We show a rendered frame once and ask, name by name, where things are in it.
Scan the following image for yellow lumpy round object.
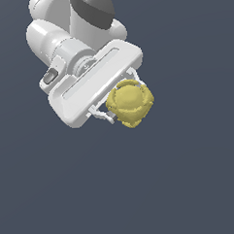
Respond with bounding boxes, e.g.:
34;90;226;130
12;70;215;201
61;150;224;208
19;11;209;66
104;77;156;130

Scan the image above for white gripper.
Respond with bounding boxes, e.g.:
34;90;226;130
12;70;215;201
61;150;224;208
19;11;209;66
45;37;148;130

